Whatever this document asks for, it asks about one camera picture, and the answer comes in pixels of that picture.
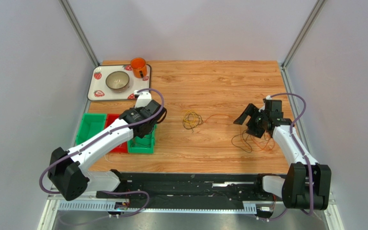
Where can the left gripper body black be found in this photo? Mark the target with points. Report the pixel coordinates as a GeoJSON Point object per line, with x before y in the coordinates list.
{"type": "Point", "coordinates": [144, 108]}

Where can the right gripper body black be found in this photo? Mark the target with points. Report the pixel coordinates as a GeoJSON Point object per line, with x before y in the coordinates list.
{"type": "Point", "coordinates": [256, 119]}

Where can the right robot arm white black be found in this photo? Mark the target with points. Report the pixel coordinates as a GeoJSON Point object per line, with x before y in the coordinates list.
{"type": "Point", "coordinates": [307, 182]}

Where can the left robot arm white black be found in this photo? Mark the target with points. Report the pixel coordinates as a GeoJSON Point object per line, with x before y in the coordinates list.
{"type": "Point", "coordinates": [69, 169]}

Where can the right green plastic bin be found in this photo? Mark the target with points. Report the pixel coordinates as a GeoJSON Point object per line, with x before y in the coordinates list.
{"type": "Point", "coordinates": [143, 145]}

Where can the green plastic bin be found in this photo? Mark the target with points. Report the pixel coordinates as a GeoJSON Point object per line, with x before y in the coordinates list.
{"type": "Point", "coordinates": [90, 125]}
{"type": "Point", "coordinates": [143, 145]}

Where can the beige ceramic bowl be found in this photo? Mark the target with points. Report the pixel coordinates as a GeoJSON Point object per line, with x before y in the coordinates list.
{"type": "Point", "coordinates": [118, 81]}

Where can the red plastic bin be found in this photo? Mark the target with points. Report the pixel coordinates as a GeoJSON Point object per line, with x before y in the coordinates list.
{"type": "Point", "coordinates": [122, 148]}

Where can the orange mug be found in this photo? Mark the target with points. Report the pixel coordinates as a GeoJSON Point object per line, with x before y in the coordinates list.
{"type": "Point", "coordinates": [139, 67]}

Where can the strawberry pattern white tray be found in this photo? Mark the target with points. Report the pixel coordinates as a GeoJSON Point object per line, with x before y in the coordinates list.
{"type": "Point", "coordinates": [98, 91]}

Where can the left green plastic bin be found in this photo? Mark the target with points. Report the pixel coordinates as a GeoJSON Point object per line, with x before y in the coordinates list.
{"type": "Point", "coordinates": [90, 125]}

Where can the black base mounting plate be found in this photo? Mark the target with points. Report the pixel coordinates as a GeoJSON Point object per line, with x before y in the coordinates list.
{"type": "Point", "coordinates": [191, 190]}

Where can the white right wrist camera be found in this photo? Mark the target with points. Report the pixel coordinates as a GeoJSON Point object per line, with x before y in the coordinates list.
{"type": "Point", "coordinates": [264, 102]}

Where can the slotted aluminium cable rail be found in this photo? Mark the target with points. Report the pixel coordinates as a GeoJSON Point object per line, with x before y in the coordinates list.
{"type": "Point", "coordinates": [110, 206]}

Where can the left aluminium frame post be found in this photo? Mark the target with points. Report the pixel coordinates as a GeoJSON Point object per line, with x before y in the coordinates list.
{"type": "Point", "coordinates": [66, 6]}

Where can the aluminium frame post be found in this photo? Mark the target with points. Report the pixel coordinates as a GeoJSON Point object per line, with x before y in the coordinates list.
{"type": "Point", "coordinates": [317, 8]}
{"type": "Point", "coordinates": [66, 6]}

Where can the right aluminium frame post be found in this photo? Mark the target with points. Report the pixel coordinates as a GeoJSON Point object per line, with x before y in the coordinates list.
{"type": "Point", "coordinates": [317, 8]}

